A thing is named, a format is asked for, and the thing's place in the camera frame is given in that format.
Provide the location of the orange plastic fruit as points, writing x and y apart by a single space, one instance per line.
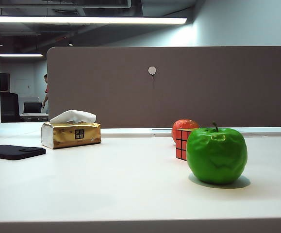
184 124

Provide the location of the Rubik's cube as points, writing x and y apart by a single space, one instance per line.
181 146

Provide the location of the white adhesive hook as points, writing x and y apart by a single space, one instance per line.
152 70

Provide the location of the wide brown desk partition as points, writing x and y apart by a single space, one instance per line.
203 92

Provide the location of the gold tissue pack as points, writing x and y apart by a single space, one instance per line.
67 137

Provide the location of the green plastic apple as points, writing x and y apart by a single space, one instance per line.
215 160

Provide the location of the person in red shirt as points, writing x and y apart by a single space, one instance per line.
46 89

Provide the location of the background laptop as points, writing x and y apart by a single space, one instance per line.
32 108

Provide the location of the long ceiling light strip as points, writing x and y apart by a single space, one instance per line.
82 20

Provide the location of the black office chair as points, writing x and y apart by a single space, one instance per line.
9 106

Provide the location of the black smartphone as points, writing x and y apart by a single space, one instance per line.
9 151

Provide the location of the short ceiling light strip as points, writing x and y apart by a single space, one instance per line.
19 55

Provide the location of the dark background cabinet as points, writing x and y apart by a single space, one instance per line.
4 82

